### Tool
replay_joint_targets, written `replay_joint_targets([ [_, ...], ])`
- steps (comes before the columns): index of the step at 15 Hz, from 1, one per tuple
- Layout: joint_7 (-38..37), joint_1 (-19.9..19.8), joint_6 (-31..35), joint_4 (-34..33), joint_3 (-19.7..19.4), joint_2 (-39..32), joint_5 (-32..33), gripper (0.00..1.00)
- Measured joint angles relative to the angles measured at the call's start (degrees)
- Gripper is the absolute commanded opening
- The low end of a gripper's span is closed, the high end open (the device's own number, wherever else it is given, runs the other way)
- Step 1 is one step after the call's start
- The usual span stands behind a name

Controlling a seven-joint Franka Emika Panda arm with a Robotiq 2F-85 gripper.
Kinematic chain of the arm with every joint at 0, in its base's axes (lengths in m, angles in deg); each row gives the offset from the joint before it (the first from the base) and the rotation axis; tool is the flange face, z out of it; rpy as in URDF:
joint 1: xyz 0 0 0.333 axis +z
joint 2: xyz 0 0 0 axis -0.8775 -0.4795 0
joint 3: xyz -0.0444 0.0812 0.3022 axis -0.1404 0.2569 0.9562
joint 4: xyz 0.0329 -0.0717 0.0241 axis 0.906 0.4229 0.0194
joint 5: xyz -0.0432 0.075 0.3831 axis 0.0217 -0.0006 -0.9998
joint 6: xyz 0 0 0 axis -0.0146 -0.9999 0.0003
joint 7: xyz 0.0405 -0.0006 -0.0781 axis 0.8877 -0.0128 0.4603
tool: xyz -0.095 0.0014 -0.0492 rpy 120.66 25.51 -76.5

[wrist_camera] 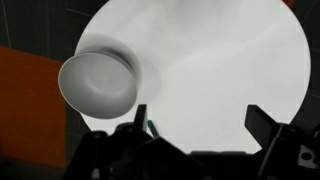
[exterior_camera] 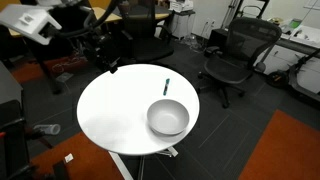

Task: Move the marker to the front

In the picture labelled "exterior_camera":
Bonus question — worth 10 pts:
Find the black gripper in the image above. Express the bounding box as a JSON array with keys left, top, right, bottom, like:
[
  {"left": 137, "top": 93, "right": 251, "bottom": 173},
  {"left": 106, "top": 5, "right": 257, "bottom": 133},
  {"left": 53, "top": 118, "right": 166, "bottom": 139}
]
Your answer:
[{"left": 83, "top": 31, "right": 122, "bottom": 75}]

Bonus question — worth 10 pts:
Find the teal and black marker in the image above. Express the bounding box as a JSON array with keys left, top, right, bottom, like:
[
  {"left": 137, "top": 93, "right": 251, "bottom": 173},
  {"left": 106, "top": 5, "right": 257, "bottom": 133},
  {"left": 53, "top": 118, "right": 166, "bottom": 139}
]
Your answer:
[{"left": 162, "top": 78, "right": 171, "bottom": 97}]

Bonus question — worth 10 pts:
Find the black padded office chair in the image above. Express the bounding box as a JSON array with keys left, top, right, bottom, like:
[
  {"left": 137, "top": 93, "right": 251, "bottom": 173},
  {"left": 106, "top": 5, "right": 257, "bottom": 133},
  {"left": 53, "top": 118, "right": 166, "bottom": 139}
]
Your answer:
[{"left": 114, "top": 0, "right": 175, "bottom": 65}]

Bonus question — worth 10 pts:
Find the wooden desk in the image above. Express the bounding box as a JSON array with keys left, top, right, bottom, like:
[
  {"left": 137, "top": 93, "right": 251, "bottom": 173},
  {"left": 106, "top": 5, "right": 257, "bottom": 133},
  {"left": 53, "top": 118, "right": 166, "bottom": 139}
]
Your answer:
[{"left": 7, "top": 6, "right": 171, "bottom": 38}]

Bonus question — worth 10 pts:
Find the white bowl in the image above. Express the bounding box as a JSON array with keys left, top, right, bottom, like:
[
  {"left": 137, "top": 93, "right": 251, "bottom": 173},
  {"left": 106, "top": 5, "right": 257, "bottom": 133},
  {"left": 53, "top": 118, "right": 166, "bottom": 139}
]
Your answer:
[{"left": 146, "top": 98, "right": 191, "bottom": 136}]

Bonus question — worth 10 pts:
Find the white printer box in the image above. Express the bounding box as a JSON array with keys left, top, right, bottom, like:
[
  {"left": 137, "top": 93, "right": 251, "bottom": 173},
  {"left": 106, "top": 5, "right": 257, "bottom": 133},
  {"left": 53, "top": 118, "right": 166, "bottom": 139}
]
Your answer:
[{"left": 168, "top": 0, "right": 195, "bottom": 14}]

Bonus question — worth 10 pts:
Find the clear plastic bottle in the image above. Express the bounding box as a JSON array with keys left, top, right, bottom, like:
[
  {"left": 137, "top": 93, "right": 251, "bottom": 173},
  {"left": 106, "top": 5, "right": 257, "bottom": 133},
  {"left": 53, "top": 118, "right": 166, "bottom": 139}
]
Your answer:
[{"left": 33, "top": 123, "right": 62, "bottom": 136}]

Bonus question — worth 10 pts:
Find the white table base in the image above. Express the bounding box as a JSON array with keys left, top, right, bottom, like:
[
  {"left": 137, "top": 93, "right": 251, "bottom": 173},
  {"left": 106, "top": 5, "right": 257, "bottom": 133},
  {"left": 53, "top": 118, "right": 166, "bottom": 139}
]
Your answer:
[{"left": 108, "top": 145, "right": 179, "bottom": 180}]

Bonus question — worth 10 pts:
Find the white paper tag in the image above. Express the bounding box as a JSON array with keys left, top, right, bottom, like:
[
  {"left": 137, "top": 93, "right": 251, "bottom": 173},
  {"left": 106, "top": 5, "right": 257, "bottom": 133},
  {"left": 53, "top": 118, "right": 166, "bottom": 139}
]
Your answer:
[{"left": 64, "top": 153, "right": 75, "bottom": 164}]

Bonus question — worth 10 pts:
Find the black cabinet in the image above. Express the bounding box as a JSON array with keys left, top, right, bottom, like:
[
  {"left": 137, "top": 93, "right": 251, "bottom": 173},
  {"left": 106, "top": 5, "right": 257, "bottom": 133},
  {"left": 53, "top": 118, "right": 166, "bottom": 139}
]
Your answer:
[{"left": 0, "top": 61, "right": 38, "bottom": 180}]

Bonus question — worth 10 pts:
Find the black mesh office chair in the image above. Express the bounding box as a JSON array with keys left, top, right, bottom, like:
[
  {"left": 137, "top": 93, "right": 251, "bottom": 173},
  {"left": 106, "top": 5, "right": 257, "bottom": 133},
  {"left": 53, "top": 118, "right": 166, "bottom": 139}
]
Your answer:
[{"left": 197, "top": 17, "right": 283, "bottom": 109}]

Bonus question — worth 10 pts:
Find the black tripod stand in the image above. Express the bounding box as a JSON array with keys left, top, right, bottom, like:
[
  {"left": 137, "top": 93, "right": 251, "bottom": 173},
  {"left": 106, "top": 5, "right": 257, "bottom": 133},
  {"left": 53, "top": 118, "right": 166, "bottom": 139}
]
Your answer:
[{"left": 221, "top": 0, "right": 271, "bottom": 29}]

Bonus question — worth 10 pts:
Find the black electric scooter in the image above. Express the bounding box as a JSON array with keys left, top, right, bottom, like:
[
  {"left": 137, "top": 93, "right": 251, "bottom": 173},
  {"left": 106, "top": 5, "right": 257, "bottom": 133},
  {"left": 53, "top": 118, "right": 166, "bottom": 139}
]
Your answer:
[{"left": 266, "top": 49, "right": 320, "bottom": 103}]

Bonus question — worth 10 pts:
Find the white cabinet desk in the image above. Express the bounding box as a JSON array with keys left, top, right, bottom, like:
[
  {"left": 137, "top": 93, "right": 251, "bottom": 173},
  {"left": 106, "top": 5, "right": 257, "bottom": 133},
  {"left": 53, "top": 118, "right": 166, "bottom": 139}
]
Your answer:
[{"left": 256, "top": 19, "right": 320, "bottom": 84}]

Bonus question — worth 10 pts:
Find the black robot cable hose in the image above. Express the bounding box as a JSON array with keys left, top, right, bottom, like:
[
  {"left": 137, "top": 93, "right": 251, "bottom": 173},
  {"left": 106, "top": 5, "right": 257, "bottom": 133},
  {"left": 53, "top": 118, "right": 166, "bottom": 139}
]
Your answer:
[{"left": 46, "top": 0, "right": 121, "bottom": 38}]

